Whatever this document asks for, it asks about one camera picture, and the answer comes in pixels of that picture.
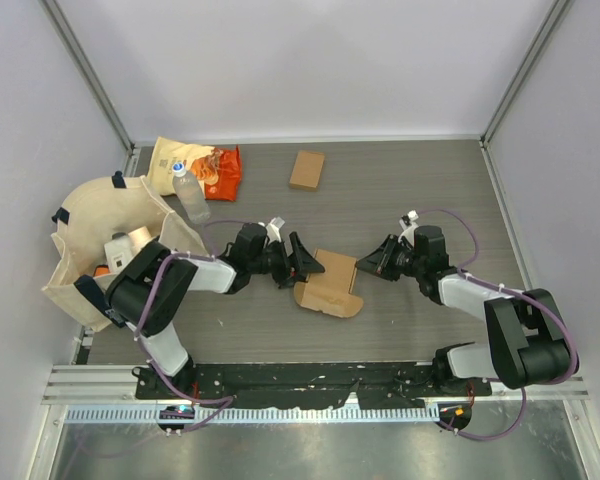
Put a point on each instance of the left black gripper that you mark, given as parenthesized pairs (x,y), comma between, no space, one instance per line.
(303,261)

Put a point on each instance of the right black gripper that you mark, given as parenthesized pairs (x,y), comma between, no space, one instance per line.
(380,261)

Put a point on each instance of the large cardboard box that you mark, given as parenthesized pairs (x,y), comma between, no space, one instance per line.
(330,292)

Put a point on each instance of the small cardboard box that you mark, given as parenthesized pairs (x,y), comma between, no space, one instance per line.
(307,170)

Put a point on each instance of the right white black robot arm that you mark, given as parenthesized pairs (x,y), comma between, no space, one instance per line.
(527,340)

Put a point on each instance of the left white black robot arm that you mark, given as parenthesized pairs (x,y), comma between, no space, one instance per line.
(147,293)

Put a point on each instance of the white box in bag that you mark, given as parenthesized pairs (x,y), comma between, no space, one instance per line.
(119,253)

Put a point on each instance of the beige orange snack bag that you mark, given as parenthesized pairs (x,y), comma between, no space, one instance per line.
(218,170)

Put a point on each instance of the clear plastic water bottle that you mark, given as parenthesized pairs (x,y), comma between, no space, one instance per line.
(190,194)

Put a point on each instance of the beige canvas tote bag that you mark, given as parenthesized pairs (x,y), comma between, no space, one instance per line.
(87,219)

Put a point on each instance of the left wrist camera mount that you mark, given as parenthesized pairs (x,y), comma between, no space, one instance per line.
(273,228)

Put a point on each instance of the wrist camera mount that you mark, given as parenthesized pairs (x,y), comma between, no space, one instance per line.
(408,225)
(273,228)

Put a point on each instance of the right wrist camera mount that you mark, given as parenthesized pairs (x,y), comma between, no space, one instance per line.
(408,225)

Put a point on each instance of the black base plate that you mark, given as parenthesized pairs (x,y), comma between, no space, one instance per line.
(319,386)

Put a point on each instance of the white slotted cable duct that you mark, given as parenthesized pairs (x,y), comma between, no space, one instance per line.
(170,414)

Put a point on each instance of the right aluminium frame post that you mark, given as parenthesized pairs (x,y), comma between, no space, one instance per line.
(541,39)

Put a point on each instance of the aluminium frame post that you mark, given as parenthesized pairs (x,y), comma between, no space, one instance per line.
(541,39)
(68,37)

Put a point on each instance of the left aluminium frame post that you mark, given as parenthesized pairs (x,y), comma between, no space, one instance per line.
(68,37)

